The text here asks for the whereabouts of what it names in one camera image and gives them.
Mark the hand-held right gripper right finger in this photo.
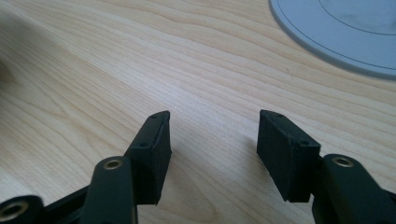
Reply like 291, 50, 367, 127
256, 109, 396, 224

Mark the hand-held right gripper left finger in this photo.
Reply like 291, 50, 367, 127
79, 110, 173, 224

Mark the light blue round plate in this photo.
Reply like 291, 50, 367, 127
268, 0, 396, 81

